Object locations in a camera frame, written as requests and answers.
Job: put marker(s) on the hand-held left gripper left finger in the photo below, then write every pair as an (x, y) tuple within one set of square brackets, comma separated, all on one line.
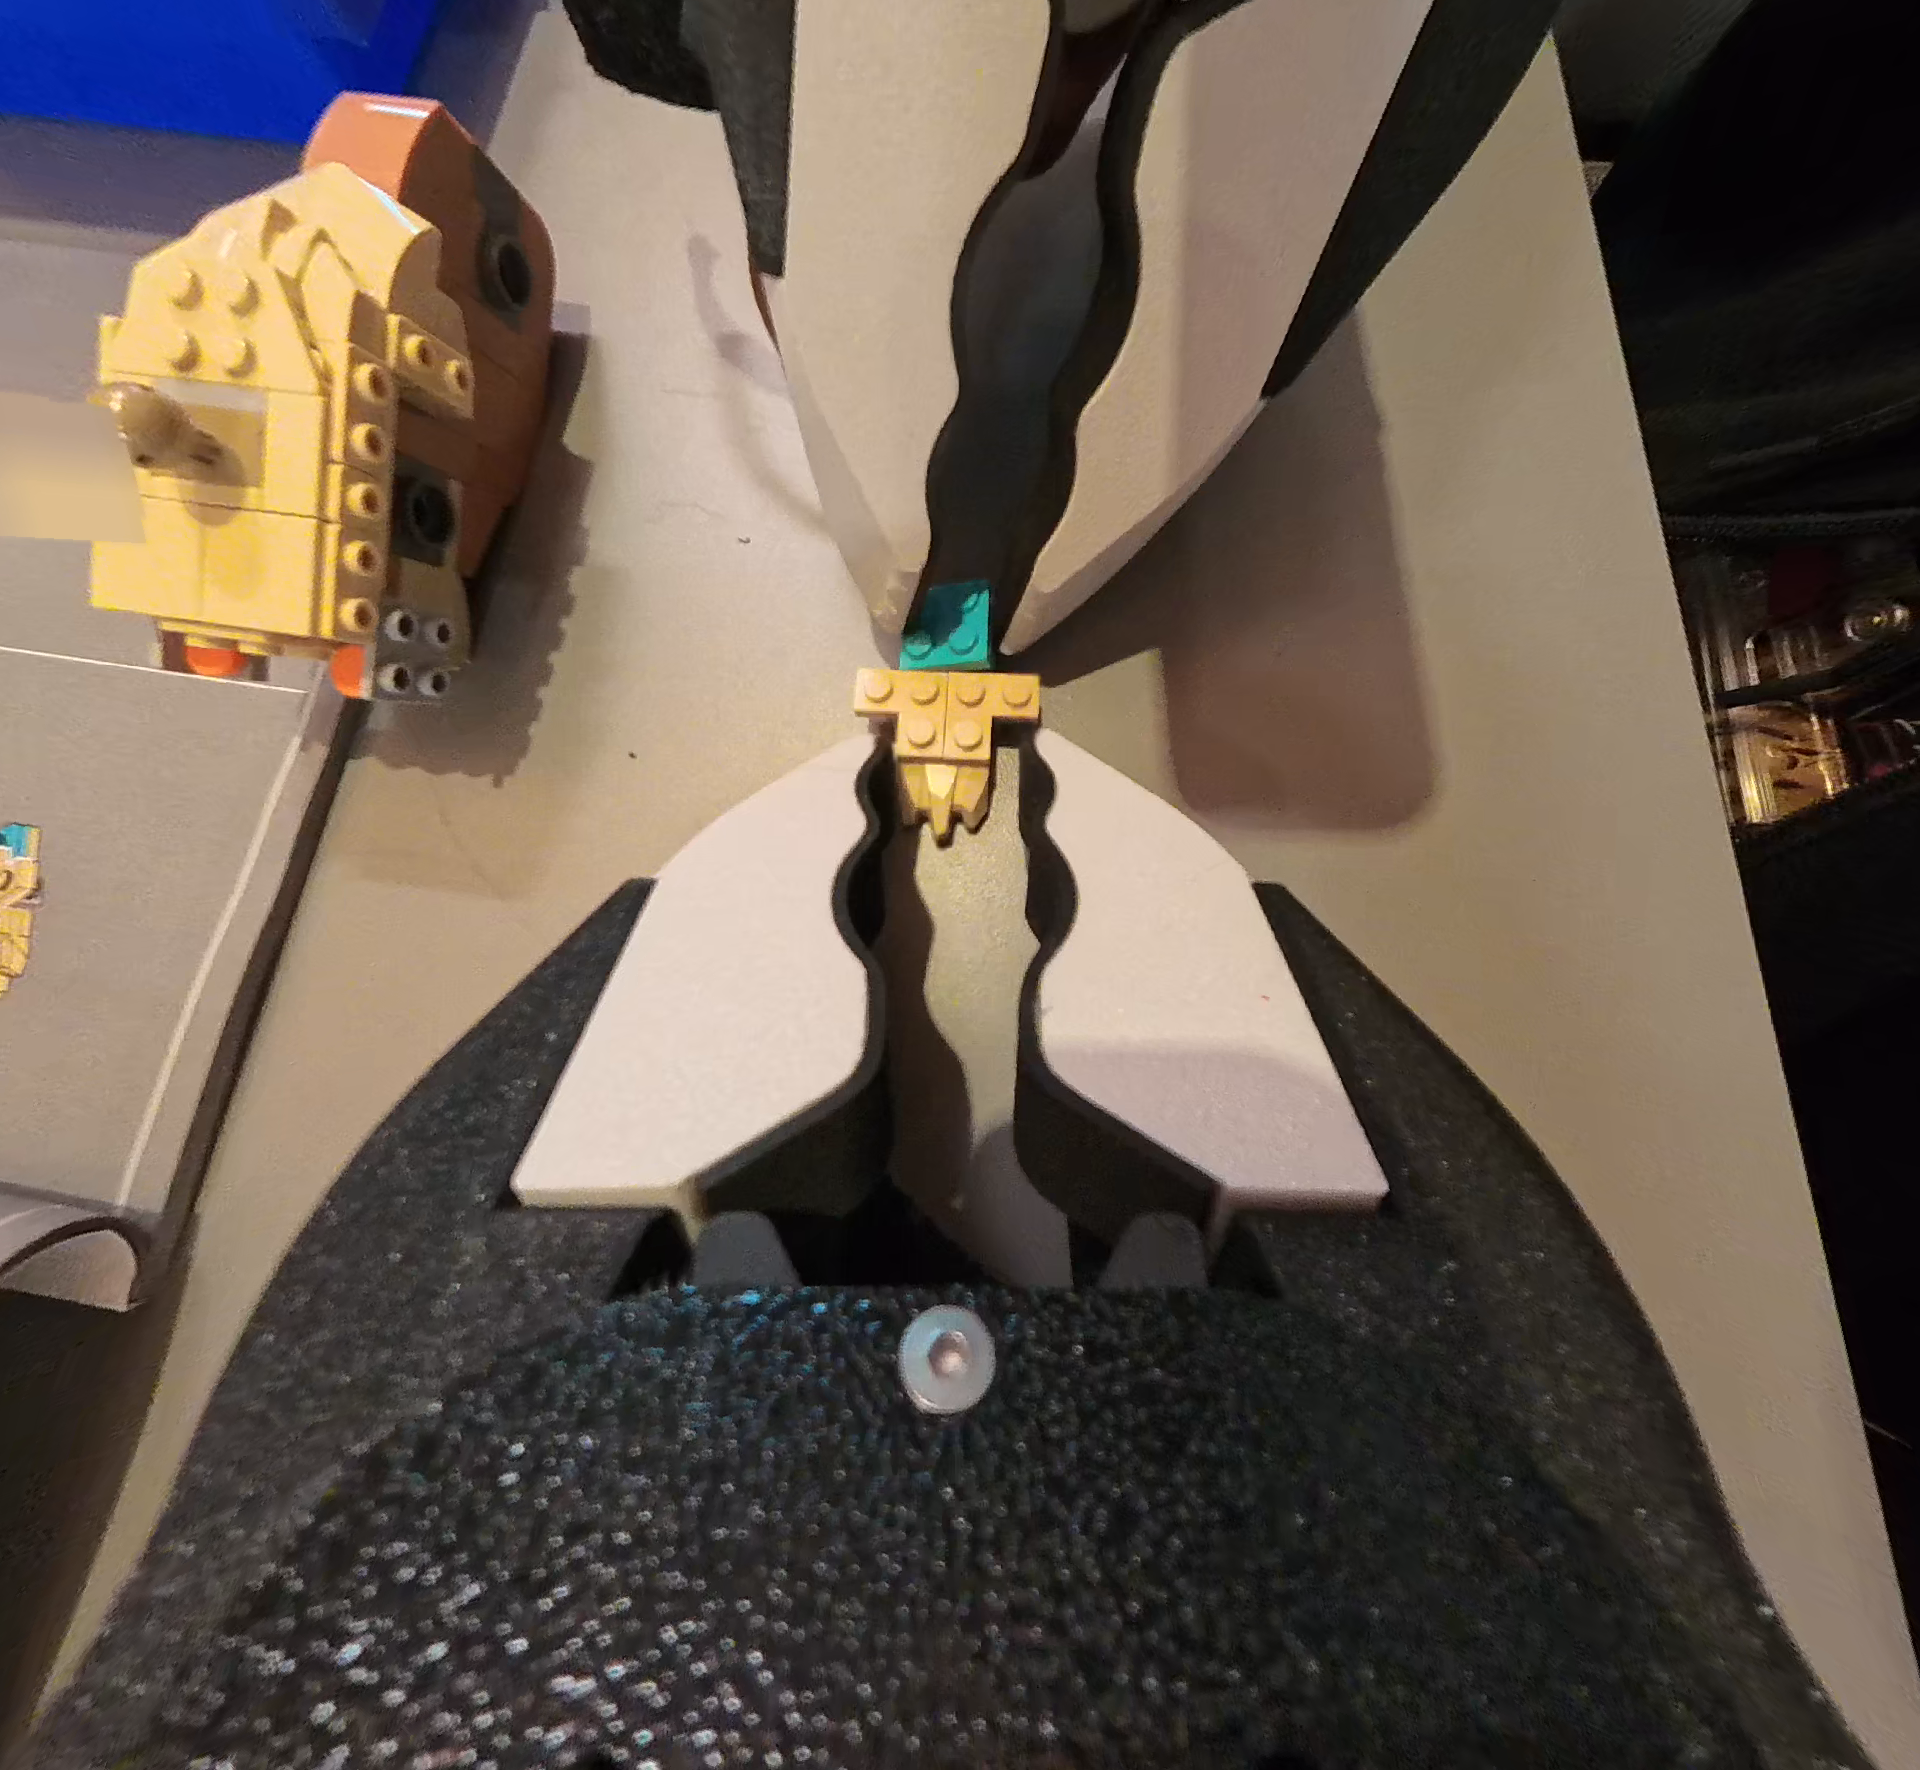
[(706, 1021)]

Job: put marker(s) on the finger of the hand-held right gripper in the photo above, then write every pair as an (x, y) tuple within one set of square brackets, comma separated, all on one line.
[(884, 224), (1245, 270)]

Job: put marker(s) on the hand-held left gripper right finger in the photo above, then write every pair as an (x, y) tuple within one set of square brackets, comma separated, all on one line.
[(1201, 1021)]

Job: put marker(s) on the tan claw toy plate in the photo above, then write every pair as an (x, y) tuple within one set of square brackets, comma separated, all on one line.
[(944, 779)]

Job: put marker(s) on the tan corner toy plate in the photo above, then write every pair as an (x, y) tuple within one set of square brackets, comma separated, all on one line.
[(900, 694), (992, 698)]

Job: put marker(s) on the teal toy brick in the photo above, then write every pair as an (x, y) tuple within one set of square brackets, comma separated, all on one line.
[(949, 631)]

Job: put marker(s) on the light grey desk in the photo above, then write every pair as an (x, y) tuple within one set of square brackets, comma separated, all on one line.
[(1500, 751)]

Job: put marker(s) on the person's right hand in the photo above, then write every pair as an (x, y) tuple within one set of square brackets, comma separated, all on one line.
[(771, 309)]

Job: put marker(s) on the black bag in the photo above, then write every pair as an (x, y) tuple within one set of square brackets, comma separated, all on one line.
[(1799, 301)]

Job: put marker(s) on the grey building instruction booklet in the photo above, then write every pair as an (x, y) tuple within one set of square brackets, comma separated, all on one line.
[(104, 899)]

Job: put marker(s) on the tan and brown brick model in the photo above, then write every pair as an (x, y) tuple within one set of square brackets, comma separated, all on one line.
[(270, 452)]

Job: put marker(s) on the colourful printed packaging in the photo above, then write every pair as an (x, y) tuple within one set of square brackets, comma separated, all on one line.
[(1799, 706)]

